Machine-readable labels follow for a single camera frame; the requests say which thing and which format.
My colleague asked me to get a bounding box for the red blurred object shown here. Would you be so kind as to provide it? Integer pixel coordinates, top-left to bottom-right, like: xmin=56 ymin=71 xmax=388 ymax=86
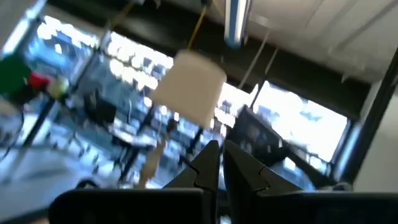
xmin=27 ymin=72 xmax=51 ymax=91

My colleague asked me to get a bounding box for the yellow hanging cord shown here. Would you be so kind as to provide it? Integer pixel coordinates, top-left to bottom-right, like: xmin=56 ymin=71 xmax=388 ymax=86
xmin=187 ymin=5 xmax=208 ymax=50

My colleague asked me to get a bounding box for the black aluminium rig frame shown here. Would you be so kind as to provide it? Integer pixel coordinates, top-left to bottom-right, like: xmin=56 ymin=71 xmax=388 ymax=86
xmin=331 ymin=46 xmax=398 ymax=185

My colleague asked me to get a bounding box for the ceiling tube light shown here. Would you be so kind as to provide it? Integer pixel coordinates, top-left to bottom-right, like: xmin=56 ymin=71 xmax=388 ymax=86
xmin=223 ymin=0 xmax=252 ymax=49

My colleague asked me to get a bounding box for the beige lamp stem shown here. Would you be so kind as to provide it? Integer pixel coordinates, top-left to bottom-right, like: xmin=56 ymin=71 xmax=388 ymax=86
xmin=137 ymin=133 xmax=169 ymax=189

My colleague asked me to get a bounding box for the green blurred object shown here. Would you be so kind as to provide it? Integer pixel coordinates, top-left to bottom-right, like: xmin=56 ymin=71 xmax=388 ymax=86
xmin=0 ymin=54 xmax=32 ymax=95

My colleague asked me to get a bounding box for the white lamp shade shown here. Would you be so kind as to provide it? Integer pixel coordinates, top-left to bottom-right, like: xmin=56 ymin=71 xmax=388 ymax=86
xmin=151 ymin=49 xmax=228 ymax=129

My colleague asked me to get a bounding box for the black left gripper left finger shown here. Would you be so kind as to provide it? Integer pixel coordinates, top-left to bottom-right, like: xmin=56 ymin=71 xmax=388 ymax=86
xmin=49 ymin=139 xmax=221 ymax=224

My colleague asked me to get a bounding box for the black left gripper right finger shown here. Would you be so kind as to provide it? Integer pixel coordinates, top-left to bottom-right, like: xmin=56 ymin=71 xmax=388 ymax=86
xmin=223 ymin=139 xmax=398 ymax=224

